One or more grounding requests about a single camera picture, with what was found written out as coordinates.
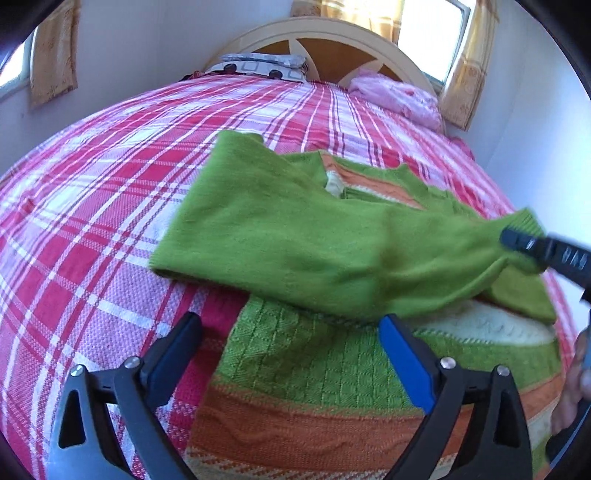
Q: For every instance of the pink cloth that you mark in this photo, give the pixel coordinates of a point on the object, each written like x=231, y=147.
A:
x=463, y=147

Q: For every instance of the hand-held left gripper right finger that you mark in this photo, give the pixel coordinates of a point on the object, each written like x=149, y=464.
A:
x=408, y=364

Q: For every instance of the pink pillow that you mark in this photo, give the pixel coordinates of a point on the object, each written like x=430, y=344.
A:
x=397, y=97

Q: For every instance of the red white plaid bedspread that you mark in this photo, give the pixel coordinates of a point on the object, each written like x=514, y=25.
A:
x=92, y=207

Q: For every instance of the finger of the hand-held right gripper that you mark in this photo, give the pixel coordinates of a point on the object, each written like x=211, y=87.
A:
x=545, y=249

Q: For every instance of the green orange knitted sweater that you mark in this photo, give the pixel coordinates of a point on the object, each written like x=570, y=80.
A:
x=300, y=240

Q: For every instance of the yellow checked curtain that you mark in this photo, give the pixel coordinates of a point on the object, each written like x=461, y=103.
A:
x=468, y=69
x=351, y=9

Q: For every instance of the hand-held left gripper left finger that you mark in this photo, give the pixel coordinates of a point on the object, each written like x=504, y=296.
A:
x=178, y=355

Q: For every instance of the yellow side window curtain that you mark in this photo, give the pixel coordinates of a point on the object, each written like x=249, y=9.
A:
x=53, y=64

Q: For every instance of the cream orange bed headboard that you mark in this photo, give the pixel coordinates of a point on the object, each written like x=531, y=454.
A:
x=332, y=60

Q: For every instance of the person's right hand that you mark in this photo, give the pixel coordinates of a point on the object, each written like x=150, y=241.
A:
x=570, y=392

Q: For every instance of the window behind headboard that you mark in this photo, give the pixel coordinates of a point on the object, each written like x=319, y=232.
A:
x=429, y=37

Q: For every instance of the grey patterned pillow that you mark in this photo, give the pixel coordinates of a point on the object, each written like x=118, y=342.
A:
x=258, y=64

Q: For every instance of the side window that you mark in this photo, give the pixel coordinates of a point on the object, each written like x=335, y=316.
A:
x=16, y=69

